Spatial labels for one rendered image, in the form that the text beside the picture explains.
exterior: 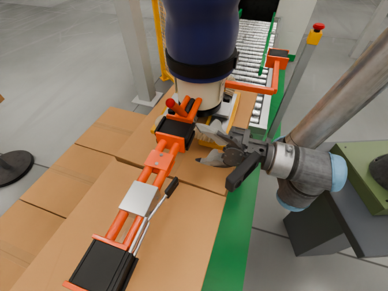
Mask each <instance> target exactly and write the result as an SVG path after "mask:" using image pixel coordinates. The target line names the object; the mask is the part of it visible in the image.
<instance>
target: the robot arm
mask: <svg viewBox="0 0 388 291"><path fill-rule="evenodd" d="M387 87H388V27H387V28H386V29H385V30H384V31H383V32H382V33H381V34H380V35H379V36H378V37H377V38H376V39H375V41H374V42H373V43H372V44H371V45H370V46H369V48H368V49H366V51H365V52H363V53H362V55H361V56H360V57H359V58H358V59H357V60H356V62H355V63H354V64H353V65H352V66H351V67H350V68H349V69H348V70H347V71H346V72H345V73H344V74H343V75H342V77H341V78H340V79H339V80H338V81H337V82H336V83H335V84H334V85H333V86H332V87H331V88H330V89H329V91H328V92H327V93H326V94H325V95H324V96H323V97H322V99H321V100H320V101H319V102H318V103H317V104H316V105H315V106H314V107H313V108H312V109H311V110H310V111H309V113H308V114H307V115H306V116H305V117H304V118H303V119H302V120H301V121H300V122H299V123H298V124H297V125H296V127H295V128H294V129H293V130H292V131H291V132H290V133H289V134H287V135H286V136H281V137H279V138H277V139H275V140H274V141H273V142H272V143H271V139H269V138H266V140H265V141H261V140H256V139H253V136H252V137H251V135H252V134H250V132H251V130H250V129H245V128H240V127H236V126H232V127H231V128H230V131H229V133H228V134H227V133H226V132H225V131H224V130H223V129H222V124H221V122H220V120H214V121H213V122H212V123H211V124H210V125H209V126H208V125H205V124H201V123H196V124H195V125H196V127H197V128H198V130H199V132H200V133H204V134H205V135H206V136H207V137H209V138H211V139H213V140H214V141H215V143H216V144H217V145H219V146H225V147H223V152H222V153H219V152H218V150H217V149H213V150H212V151H211V152H210V153H209V155H208V156H207V157H206V158H196V159H195V161H197V162H199V163H202V164H204V165H209V166H213V167H221V168H228V167H233V166H237V167H236V168H235V169H234V170H233V171H232V172H231V173H230V174H229V175H228V176H227V177H226V182H225V188H226V189H227V190H228V191H229V192H234V191H235V190H236V188H238V187H239V186H240V185H241V183H242V182H243V181H244V180H245V179H246V178H247V177H248V176H249V175H250V174H251V173H252V172H253V171H254V170H255V169H256V168H257V167H258V164H259V162H260V163H261V167H260V168H261V169H262V170H266V173H267V175H269V176H273V177H276V178H277V181H278V185H279V188H278V189H277V193H276V197H277V200H278V202H279V204H280V205H281V206H282V207H284V208H285V209H287V210H289V211H294V212H299V211H302V210H304V209H305V208H308V207H309V206H310V204H311V203H312V202H313V201H314V200H315V199H316V198H317V197H318V196H319V195H320V194H321V193H322V192H323V191H324V190H328V191H330V192H338V191H340V190H341V189H342V188H343V186H344V185H345V182H346V179H347V175H348V167H347V165H346V161H345V159H344V158H343V157H341V156H339V155H335V154H331V153H330V152H323V151H318V150H315V149H316V148H317V147H318V146H320V145H321V144H322V143H323V142H324V141H325V140H326V139H328V138H329V137H330V136H331V135H332V134H333V133H335V132H336V131H337V130H338V129H339V128H340V127H341V126H343V125H344V124H345V123H346V122H348V121H349V120H350V119H351V118H352V117H353V116H355V115H356V114H357V113H358V112H359V111H360V110H361V109H363V108H364V107H365V106H366V105H368V104H369V103H370V102H371V101H372V100H373V99H375V98H376V97H377V96H378V95H379V94H380V93H382V92H383V91H384V90H385V89H386V88H387ZM241 129H242V130H241ZM250 137H251V138H250ZM369 171H370V173H371V175H372V177H373V179H374V180H375V181H376V182H377V183H378V184H379V185H380V186H381V187H383V188H384V189H385V190H387V191H388V154H384V155H381V156H379V157H377V158H375V159H374V160H373V161H372V162H371V163H370V165H369Z"/></svg>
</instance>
